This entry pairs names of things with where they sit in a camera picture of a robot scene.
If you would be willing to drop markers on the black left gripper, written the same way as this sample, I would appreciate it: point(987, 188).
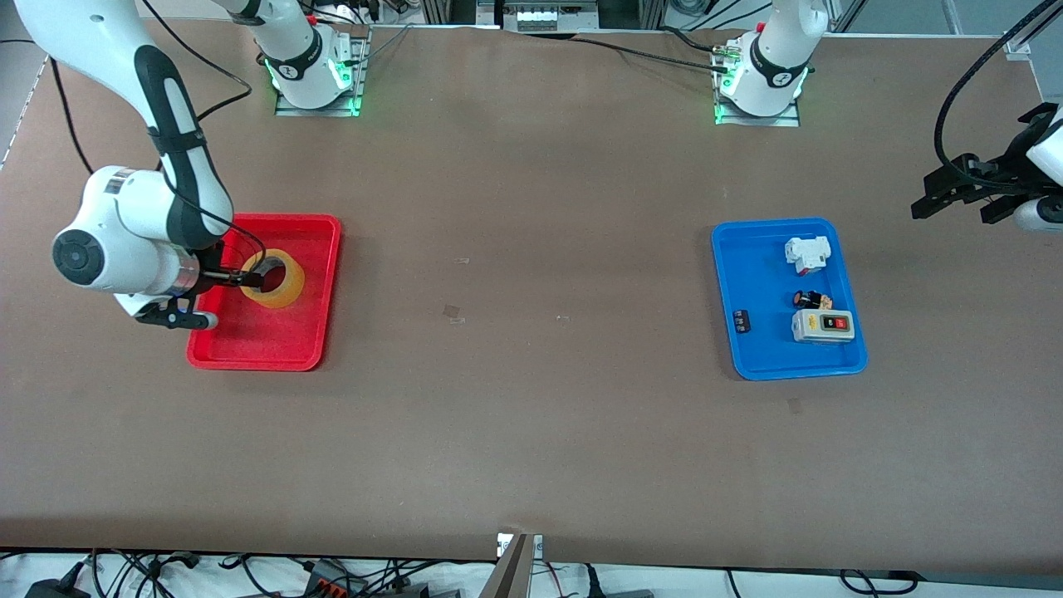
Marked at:
point(1015, 160)

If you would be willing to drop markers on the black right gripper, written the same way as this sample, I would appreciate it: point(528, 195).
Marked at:
point(210, 272)

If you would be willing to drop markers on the yellow clear tape roll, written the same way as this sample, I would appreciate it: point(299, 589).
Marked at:
point(287, 297)

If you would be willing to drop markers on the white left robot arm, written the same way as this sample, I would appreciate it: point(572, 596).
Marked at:
point(776, 58)

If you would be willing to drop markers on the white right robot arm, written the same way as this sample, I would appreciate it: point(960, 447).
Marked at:
point(124, 224)

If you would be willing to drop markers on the red plastic tray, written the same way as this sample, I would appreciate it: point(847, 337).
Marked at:
point(282, 342)

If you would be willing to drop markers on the white circuit breaker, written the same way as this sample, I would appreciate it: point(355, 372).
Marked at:
point(807, 253)

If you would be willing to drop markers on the black red push button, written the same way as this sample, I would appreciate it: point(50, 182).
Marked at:
point(810, 299)

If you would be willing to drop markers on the blue plastic tray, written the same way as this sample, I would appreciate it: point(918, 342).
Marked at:
point(764, 353)

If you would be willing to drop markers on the small black terminal block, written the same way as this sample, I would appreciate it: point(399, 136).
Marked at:
point(742, 321)

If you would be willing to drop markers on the orange black connector box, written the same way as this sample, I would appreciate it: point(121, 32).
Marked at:
point(332, 579)

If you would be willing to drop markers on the black power adapter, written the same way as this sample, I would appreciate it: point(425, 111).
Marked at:
point(54, 589)

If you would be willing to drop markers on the grey power strip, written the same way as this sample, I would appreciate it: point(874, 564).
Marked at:
point(538, 17)

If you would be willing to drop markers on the metal table corner bracket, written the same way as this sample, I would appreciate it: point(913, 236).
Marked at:
point(1019, 46)

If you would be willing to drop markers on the grey switch box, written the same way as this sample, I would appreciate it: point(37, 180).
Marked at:
point(822, 326)

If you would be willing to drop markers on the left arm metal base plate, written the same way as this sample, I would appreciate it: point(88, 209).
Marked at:
point(789, 118)

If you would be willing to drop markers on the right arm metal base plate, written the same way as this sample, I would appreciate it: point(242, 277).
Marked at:
point(359, 66)

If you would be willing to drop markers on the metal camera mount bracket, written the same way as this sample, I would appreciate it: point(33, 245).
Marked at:
point(516, 565)

